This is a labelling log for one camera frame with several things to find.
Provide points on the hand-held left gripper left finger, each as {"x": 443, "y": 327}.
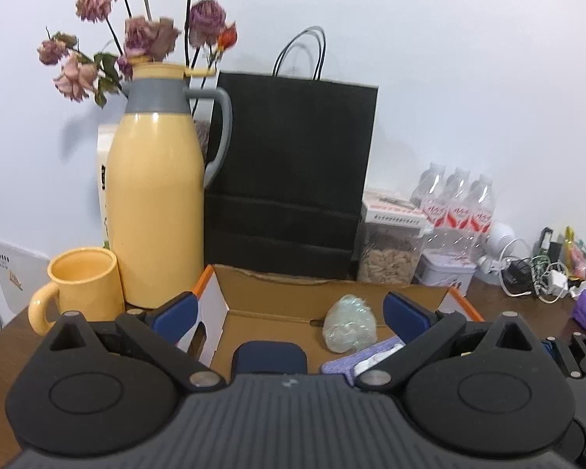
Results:
{"x": 176, "y": 320}

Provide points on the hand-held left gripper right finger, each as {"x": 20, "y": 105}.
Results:
{"x": 405, "y": 320}

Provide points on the clear plastic wrap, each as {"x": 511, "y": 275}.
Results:
{"x": 349, "y": 325}

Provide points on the orange cardboard box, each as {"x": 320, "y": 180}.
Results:
{"x": 273, "y": 298}

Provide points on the white printed tin box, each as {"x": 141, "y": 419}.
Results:
{"x": 444, "y": 271}

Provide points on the clear nut container white lid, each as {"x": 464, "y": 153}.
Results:
{"x": 390, "y": 249}

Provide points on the purple cloth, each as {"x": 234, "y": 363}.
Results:
{"x": 339, "y": 364}

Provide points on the yellow mug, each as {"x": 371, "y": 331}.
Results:
{"x": 85, "y": 288}

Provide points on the yellow and pink snack packets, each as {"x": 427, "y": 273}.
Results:
{"x": 580, "y": 259}

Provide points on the navy blue case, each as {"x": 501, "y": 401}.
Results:
{"x": 269, "y": 357}

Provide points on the black and green gadget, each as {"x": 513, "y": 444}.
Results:
{"x": 547, "y": 244}

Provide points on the white round desk device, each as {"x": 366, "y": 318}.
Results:
{"x": 498, "y": 237}

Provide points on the black paper bag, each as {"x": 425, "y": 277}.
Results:
{"x": 288, "y": 171}

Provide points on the dried pink rose bouquet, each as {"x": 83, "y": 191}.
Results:
{"x": 146, "y": 34}

